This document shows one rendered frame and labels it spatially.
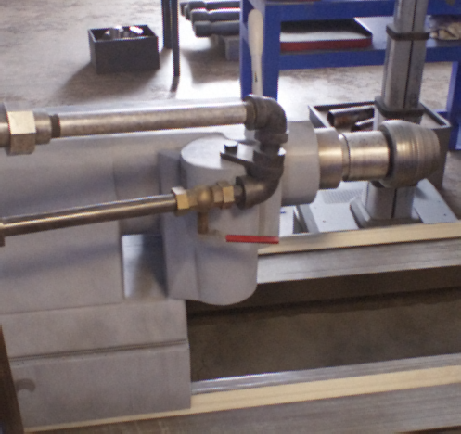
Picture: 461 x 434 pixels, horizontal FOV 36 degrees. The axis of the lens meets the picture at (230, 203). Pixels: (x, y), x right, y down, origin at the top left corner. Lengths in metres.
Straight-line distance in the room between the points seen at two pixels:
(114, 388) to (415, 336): 0.56
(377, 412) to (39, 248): 0.45
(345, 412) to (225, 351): 0.30
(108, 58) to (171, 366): 3.84
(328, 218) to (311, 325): 1.26
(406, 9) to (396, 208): 0.64
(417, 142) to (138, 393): 0.46
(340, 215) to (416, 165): 1.56
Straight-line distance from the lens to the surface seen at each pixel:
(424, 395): 0.97
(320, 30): 3.04
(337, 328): 1.22
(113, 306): 0.85
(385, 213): 2.39
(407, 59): 2.21
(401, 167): 0.92
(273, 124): 0.72
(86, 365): 0.86
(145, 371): 0.87
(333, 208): 2.52
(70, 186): 0.82
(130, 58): 4.64
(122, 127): 0.65
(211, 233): 0.75
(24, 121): 0.62
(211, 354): 1.16
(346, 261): 1.19
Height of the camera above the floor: 1.49
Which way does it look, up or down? 29 degrees down
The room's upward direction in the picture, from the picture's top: straight up
